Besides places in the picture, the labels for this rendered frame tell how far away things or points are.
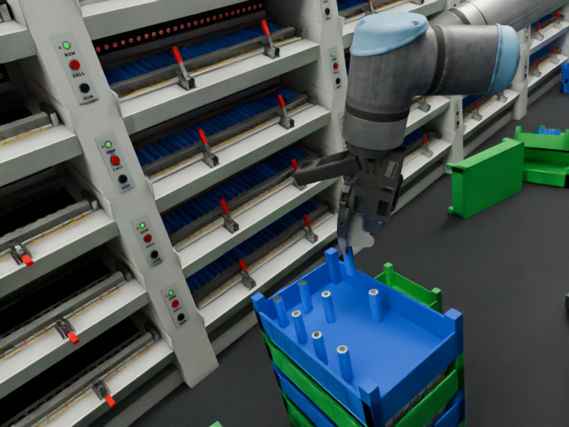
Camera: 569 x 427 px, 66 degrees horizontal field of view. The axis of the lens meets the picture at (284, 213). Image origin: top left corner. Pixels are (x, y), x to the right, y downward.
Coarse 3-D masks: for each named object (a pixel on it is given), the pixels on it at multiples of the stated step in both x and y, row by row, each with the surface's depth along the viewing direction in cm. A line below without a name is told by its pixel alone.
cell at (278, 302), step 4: (276, 296) 80; (280, 296) 79; (276, 300) 79; (280, 300) 78; (276, 304) 79; (280, 304) 79; (276, 308) 79; (280, 308) 79; (284, 308) 80; (276, 312) 80; (280, 312) 79; (284, 312) 80; (280, 316) 80; (284, 316) 80; (280, 320) 80; (284, 320) 80; (288, 320) 82; (280, 324) 81; (284, 324) 81; (288, 324) 81
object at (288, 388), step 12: (276, 372) 87; (288, 384) 84; (300, 396) 81; (456, 396) 72; (300, 408) 84; (312, 408) 78; (456, 408) 73; (312, 420) 81; (324, 420) 75; (444, 420) 71; (456, 420) 74
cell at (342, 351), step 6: (336, 348) 66; (342, 348) 65; (342, 354) 65; (348, 354) 65; (342, 360) 65; (348, 360) 66; (342, 366) 66; (348, 366) 66; (342, 372) 67; (348, 372) 67; (342, 378) 68; (348, 378) 67
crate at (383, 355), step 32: (288, 288) 84; (320, 288) 89; (352, 288) 87; (384, 288) 78; (320, 320) 81; (352, 320) 79; (384, 320) 78; (416, 320) 75; (448, 320) 65; (288, 352) 75; (352, 352) 73; (384, 352) 71; (416, 352) 70; (448, 352) 66; (352, 384) 67; (384, 384) 66; (416, 384) 63; (384, 416) 60
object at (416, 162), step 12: (420, 132) 186; (432, 132) 185; (444, 132) 185; (408, 144) 179; (420, 144) 179; (432, 144) 182; (444, 144) 184; (408, 156) 176; (420, 156) 176; (432, 156) 177; (408, 168) 170; (420, 168) 172; (408, 180) 170
